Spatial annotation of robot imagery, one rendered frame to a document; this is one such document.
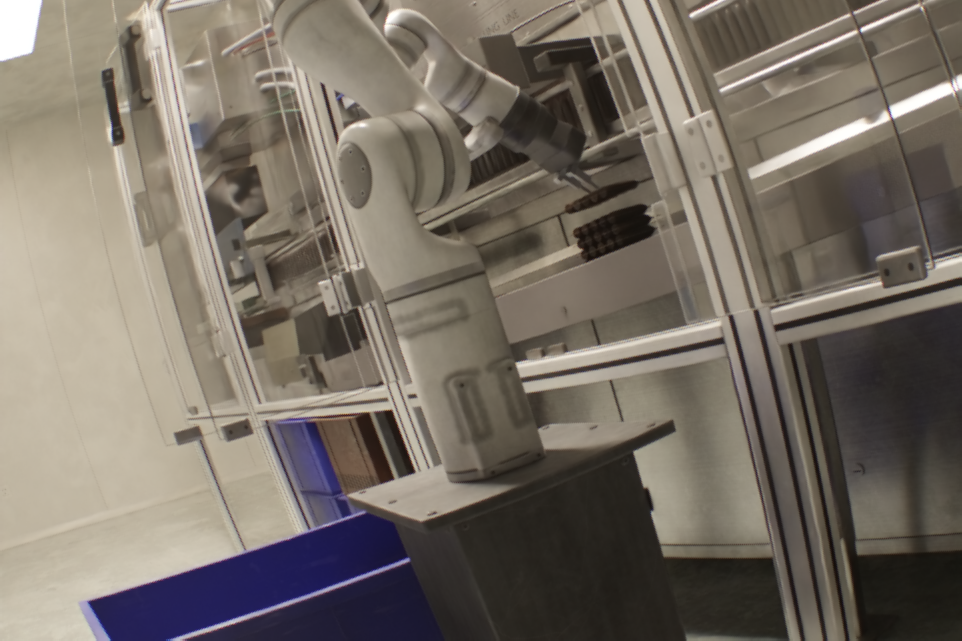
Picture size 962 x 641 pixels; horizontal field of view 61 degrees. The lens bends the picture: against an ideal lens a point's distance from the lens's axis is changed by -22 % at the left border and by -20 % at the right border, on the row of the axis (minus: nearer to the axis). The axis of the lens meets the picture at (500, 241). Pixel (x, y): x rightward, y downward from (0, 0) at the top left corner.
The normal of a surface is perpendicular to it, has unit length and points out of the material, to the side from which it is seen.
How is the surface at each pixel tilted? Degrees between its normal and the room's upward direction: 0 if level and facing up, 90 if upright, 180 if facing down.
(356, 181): 93
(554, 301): 90
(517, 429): 90
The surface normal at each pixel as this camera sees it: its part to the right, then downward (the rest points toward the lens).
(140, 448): 0.51, -0.20
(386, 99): -0.54, 0.40
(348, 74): -0.36, 0.54
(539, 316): -0.80, 0.24
